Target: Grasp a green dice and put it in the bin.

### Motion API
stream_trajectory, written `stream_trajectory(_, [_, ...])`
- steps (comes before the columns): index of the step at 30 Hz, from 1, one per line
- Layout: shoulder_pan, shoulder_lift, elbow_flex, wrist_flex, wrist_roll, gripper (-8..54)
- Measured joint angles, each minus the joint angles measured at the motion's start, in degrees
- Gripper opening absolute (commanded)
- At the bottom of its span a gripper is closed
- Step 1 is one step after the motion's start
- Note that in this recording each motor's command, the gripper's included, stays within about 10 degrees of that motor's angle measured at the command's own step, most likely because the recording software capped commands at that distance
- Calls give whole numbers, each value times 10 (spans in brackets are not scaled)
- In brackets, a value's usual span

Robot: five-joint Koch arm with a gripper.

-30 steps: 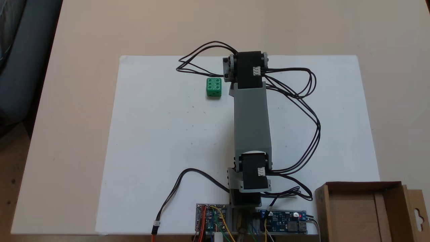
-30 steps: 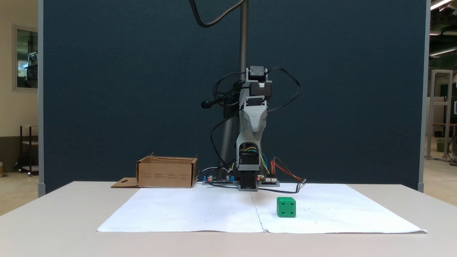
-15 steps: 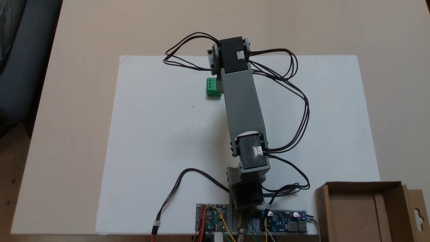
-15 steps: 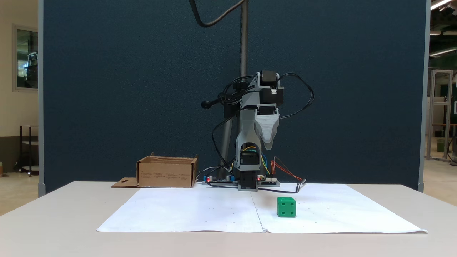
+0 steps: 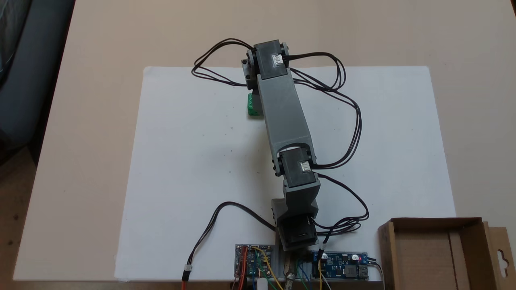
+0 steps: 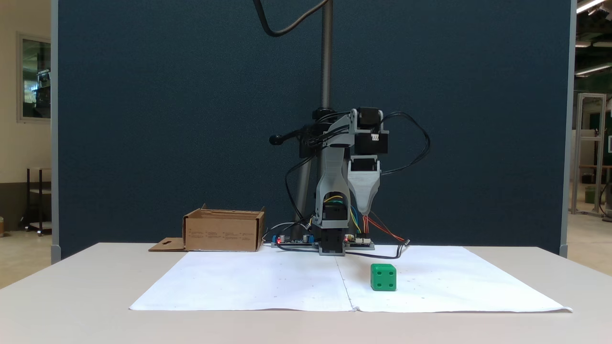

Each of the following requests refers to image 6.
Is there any dark blue partition panel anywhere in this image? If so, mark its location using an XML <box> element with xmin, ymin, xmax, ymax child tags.
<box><xmin>50</xmin><ymin>0</ymin><xmax>577</xmax><ymax>259</ymax></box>

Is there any black shelf cart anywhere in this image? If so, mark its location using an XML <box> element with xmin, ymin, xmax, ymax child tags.
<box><xmin>19</xmin><ymin>167</ymin><xmax>53</xmax><ymax>237</ymax></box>

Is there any white paper sheet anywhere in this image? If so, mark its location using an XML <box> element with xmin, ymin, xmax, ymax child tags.
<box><xmin>337</xmin><ymin>246</ymin><xmax>573</xmax><ymax>314</ymax></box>
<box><xmin>129</xmin><ymin>249</ymin><xmax>355</xmax><ymax>312</ymax></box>

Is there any black camera stand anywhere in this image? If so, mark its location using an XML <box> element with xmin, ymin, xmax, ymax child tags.
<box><xmin>269</xmin><ymin>0</ymin><xmax>352</xmax><ymax>239</ymax></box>

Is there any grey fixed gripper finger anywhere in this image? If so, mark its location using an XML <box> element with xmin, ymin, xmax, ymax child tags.
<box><xmin>348</xmin><ymin>178</ymin><xmax>382</xmax><ymax>216</ymax></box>

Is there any black gripper motor cable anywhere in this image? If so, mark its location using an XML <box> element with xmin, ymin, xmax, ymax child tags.
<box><xmin>380</xmin><ymin>111</ymin><xmax>431</xmax><ymax>176</ymax></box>

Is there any framed wall window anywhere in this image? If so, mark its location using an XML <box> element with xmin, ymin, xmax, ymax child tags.
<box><xmin>17</xmin><ymin>32</ymin><xmax>52</xmax><ymax>124</ymax></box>

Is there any blue power circuit board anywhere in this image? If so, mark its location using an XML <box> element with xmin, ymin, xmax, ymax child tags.
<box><xmin>271</xmin><ymin>233</ymin><xmax>319</xmax><ymax>248</ymax></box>

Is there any green die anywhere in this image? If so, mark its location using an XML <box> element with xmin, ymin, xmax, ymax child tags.
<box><xmin>371</xmin><ymin>264</ymin><xmax>397</xmax><ymax>292</ymax></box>

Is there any aluminium profile frame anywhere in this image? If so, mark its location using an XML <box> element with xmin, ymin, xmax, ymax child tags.
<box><xmin>571</xmin><ymin>93</ymin><xmax>608</xmax><ymax>217</ymax></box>

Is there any fluorescent ceiling light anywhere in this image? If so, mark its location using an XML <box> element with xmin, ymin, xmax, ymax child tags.
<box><xmin>575</xmin><ymin>62</ymin><xmax>612</xmax><ymax>77</ymax></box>
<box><xmin>576</xmin><ymin>0</ymin><xmax>607</xmax><ymax>14</ymax></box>

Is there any brown cardboard box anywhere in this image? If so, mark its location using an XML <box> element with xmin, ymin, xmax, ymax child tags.
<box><xmin>148</xmin><ymin>204</ymin><xmax>266</xmax><ymax>253</ymax></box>

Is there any black camera cable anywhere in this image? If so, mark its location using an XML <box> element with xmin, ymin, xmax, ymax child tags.
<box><xmin>253</xmin><ymin>0</ymin><xmax>331</xmax><ymax>38</ymax></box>

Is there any green motor controller circuit board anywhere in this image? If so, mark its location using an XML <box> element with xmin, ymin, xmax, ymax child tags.
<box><xmin>344</xmin><ymin>233</ymin><xmax>375</xmax><ymax>250</ymax></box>

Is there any black wrist motor cable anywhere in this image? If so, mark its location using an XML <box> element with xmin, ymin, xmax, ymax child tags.
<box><xmin>285</xmin><ymin>111</ymin><xmax>352</xmax><ymax>226</ymax></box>

